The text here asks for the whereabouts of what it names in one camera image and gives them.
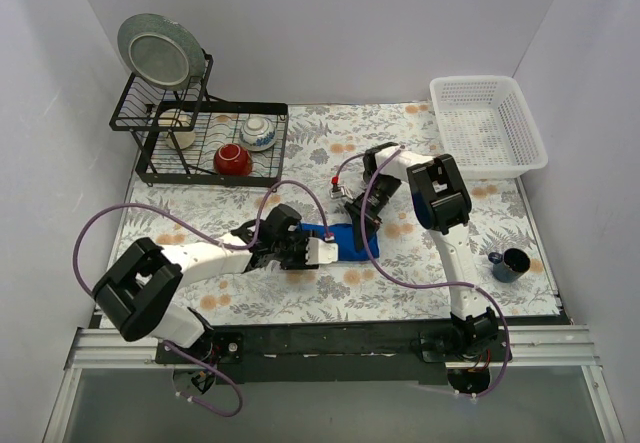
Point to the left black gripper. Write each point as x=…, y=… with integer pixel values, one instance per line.
x=302, y=253

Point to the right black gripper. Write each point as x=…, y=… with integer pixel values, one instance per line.
x=364, y=212

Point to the blue printed t shirt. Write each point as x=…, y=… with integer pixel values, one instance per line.
x=344, y=238

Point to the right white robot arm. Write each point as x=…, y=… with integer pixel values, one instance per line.
x=442, y=206

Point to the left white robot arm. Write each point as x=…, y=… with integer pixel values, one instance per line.
x=136, y=293

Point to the red bowl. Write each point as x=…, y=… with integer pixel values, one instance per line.
x=233, y=159

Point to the white blue patterned bowl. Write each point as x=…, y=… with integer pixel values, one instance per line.
x=257, y=134

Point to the dark blue mug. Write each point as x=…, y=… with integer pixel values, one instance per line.
x=509, y=266

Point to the floral table mat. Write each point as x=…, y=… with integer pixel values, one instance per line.
x=323, y=141

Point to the cream mug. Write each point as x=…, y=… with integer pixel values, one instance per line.
x=177, y=123

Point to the white plastic basket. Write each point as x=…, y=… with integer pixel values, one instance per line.
x=485, y=123

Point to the grey green plate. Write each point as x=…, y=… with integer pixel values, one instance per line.
x=161, y=51

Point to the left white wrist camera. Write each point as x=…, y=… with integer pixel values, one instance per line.
x=321, y=252

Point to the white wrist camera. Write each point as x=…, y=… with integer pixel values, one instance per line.
x=321, y=252
x=337, y=190

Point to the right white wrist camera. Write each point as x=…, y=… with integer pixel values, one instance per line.
x=337, y=190

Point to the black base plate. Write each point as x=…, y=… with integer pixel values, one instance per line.
x=409, y=350

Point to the black wire dish rack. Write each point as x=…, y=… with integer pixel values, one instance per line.
x=216, y=121

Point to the aluminium frame rail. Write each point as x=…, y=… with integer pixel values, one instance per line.
x=550, y=346

